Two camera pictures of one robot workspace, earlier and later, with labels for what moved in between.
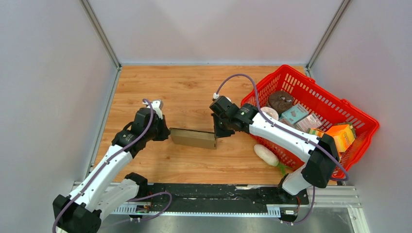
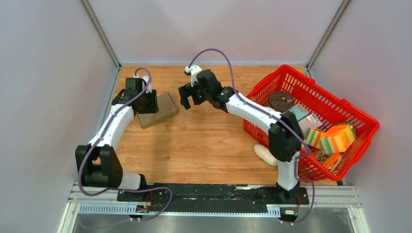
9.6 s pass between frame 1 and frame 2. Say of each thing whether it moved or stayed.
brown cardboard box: moved
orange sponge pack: stayed
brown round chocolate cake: stayed
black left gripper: moved
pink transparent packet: stayed
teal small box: stayed
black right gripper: moved
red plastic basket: stayed
